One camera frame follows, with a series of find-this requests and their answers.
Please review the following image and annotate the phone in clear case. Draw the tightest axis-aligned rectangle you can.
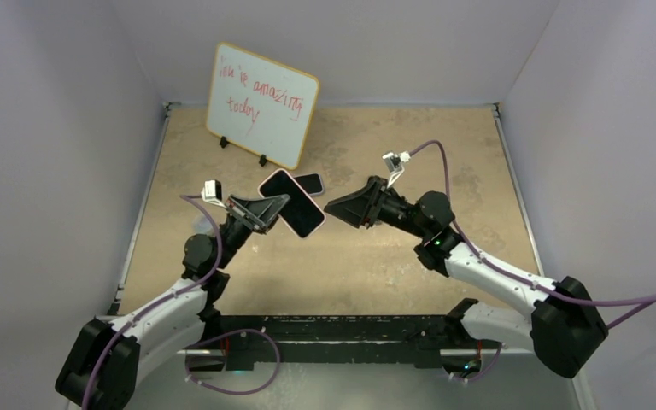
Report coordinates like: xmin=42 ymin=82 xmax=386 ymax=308
xmin=294 ymin=173 xmax=325 ymax=196

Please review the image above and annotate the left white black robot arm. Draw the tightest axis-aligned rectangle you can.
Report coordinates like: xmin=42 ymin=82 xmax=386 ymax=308
xmin=55 ymin=194 xmax=290 ymax=409

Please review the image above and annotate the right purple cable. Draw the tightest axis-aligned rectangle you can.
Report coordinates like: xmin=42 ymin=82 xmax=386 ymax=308
xmin=407 ymin=139 xmax=656 ymax=331

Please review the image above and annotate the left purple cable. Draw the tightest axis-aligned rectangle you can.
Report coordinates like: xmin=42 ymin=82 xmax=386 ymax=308
xmin=79 ymin=194 xmax=225 ymax=410

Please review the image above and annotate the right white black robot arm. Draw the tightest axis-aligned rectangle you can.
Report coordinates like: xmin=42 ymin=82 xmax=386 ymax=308
xmin=325 ymin=176 xmax=608 ymax=378

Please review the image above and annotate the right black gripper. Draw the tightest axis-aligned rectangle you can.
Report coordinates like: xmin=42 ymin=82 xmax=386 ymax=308
xmin=325 ymin=177 xmax=429 ymax=240

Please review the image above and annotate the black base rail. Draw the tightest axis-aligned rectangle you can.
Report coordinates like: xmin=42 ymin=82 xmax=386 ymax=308
xmin=202 ymin=314 xmax=477 ymax=371

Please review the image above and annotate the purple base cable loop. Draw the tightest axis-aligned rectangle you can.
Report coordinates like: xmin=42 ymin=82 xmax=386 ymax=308
xmin=183 ymin=326 xmax=282 ymax=396

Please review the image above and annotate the pink phone case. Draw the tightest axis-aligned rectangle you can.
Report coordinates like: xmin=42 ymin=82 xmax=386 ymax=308
xmin=257 ymin=167 xmax=327 ymax=240

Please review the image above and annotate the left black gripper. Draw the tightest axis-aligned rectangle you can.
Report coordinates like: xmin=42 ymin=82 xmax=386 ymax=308
xmin=214 ymin=195 xmax=289 ymax=271

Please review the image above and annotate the white whiteboard with yellow frame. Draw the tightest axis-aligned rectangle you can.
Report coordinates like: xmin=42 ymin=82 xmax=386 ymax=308
xmin=205 ymin=42 xmax=320 ymax=170

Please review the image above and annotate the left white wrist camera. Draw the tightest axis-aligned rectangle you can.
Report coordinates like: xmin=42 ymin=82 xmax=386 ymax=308
xmin=201 ymin=179 xmax=224 ymax=207

